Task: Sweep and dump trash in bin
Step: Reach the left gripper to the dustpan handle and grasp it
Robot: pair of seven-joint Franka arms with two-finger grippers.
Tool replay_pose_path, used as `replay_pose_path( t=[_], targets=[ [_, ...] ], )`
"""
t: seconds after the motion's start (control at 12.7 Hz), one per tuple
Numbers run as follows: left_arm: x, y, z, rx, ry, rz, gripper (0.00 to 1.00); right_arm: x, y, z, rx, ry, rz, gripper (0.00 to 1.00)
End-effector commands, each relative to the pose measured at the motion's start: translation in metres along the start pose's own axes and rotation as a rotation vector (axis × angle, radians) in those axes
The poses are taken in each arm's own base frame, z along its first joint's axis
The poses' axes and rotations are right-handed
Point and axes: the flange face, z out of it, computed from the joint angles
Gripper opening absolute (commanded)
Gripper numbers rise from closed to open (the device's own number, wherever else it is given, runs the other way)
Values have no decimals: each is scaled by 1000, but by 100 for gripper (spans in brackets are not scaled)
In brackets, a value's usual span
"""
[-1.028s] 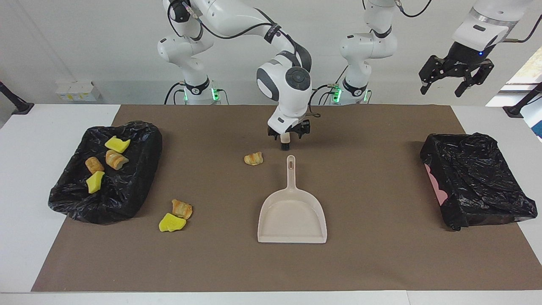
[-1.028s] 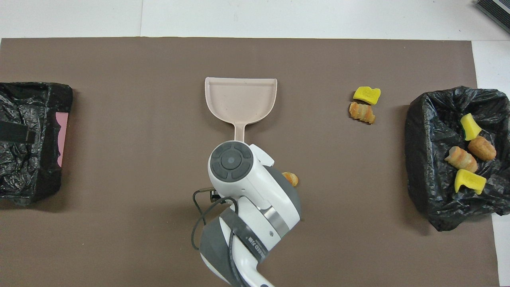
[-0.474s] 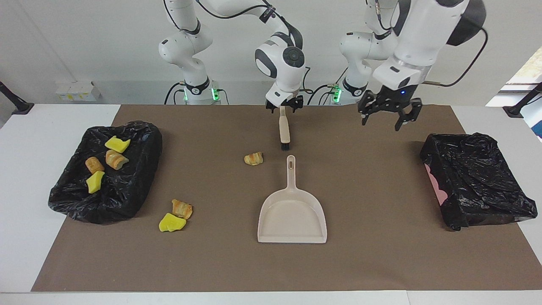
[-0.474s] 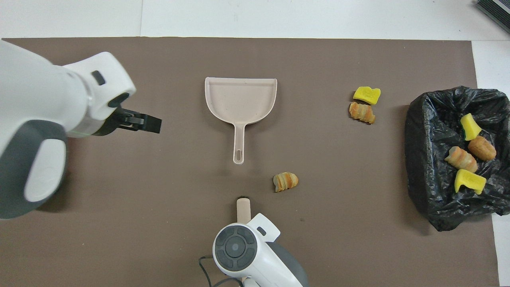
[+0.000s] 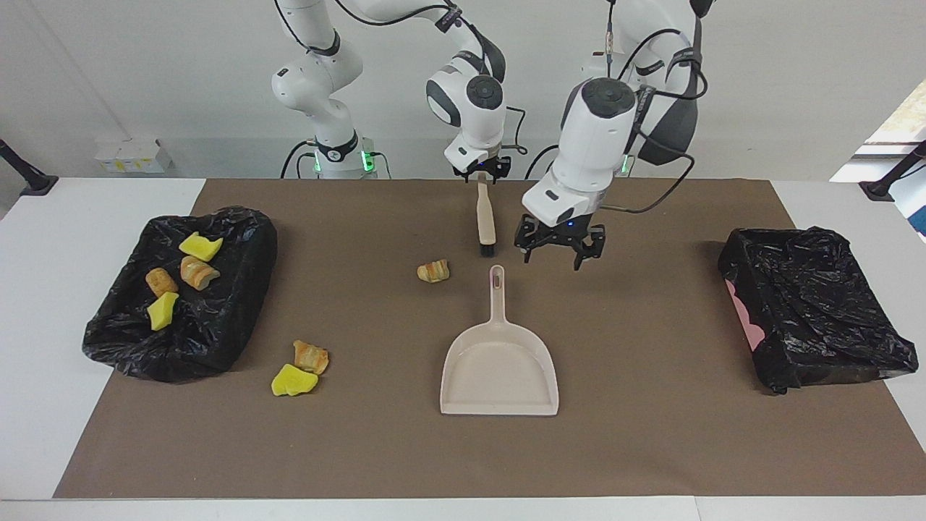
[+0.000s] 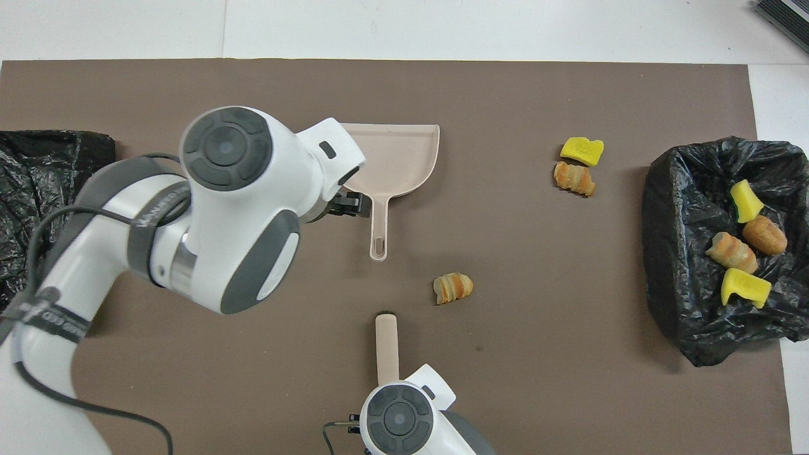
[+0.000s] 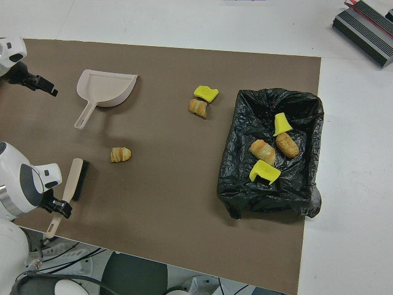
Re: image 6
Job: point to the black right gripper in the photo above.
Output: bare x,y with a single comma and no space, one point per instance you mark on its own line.
354,424

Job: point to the brown table mat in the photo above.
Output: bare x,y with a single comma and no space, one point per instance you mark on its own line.
537,95

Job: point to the beige plastic dustpan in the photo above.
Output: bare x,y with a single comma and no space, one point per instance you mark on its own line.
398,158

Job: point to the yellow sponge wedge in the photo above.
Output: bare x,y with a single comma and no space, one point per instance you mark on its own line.
746,202

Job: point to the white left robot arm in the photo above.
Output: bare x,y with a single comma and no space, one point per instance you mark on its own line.
240,240

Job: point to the striped croissant piece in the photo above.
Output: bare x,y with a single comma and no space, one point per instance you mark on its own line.
452,287
574,178

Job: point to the beige brush with black bristles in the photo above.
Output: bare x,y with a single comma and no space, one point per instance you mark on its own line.
387,347

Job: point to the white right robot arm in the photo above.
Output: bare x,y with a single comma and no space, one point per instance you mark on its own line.
398,420

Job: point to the dark grey ribbed object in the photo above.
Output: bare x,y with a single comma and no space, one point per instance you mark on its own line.
790,19

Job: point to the black plastic trash bag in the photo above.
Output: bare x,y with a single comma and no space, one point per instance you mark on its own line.
38,164
682,253

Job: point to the brown bun piece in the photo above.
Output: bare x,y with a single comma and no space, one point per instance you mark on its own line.
765,235

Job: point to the pale-ended croissant piece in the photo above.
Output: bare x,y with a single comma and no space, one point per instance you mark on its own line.
732,251

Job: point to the notched yellow sponge piece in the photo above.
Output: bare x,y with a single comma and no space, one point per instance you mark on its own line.
746,287

